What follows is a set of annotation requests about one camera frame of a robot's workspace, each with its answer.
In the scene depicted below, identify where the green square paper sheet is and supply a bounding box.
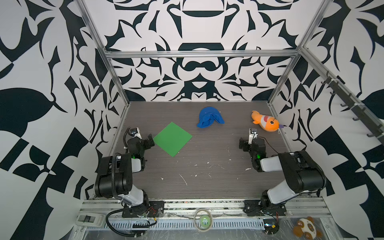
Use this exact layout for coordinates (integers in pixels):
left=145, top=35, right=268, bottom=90
left=154, top=122, right=193, bottom=157

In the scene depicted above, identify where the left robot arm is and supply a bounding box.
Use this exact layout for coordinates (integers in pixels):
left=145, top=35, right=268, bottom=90
left=94, top=134, right=155, bottom=208

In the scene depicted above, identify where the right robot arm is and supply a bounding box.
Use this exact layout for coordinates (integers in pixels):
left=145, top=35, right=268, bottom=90
left=239, top=137, right=327, bottom=211

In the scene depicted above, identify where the orange fish plush toy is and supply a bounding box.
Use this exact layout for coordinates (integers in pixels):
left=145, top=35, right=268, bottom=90
left=251, top=111, right=285, bottom=132

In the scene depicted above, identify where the blue crumpled cloth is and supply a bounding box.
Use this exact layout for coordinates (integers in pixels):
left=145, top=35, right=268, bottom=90
left=197, top=107, right=225, bottom=129

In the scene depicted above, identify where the small black electronics box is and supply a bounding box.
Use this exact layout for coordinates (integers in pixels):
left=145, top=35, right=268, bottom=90
left=263, top=219, right=280, bottom=236

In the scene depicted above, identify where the white tape roll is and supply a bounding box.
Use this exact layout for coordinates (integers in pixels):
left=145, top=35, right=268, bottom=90
left=193, top=209, right=213, bottom=232

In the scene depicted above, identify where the brown white plush toy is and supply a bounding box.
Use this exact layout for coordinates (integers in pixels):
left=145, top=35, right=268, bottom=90
left=293, top=217, right=323, bottom=240

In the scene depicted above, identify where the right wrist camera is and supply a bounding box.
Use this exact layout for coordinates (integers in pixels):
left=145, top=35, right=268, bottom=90
left=248, top=128, right=258, bottom=145

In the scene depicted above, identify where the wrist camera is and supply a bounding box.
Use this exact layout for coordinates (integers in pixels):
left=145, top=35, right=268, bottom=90
left=248, top=128, right=258, bottom=145
left=128, top=128, right=142, bottom=139

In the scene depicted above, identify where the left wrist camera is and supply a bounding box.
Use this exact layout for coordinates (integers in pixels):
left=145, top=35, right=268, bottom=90
left=128, top=128, right=142, bottom=139

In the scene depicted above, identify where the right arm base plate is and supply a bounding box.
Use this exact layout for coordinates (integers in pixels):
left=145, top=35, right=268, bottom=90
left=243, top=200, right=287, bottom=217

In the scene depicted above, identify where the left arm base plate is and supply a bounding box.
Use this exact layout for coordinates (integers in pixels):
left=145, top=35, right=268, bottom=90
left=122, top=201, right=165, bottom=218

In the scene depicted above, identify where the aluminium front rail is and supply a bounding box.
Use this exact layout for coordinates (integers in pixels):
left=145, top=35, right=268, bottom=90
left=80, top=198, right=332, bottom=218

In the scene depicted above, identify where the black base cable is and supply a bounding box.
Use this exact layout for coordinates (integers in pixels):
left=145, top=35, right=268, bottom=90
left=105, top=208, right=158, bottom=238

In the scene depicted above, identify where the black hook rail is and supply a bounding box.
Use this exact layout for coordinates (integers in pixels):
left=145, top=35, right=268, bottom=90
left=322, top=71, right=384, bottom=145

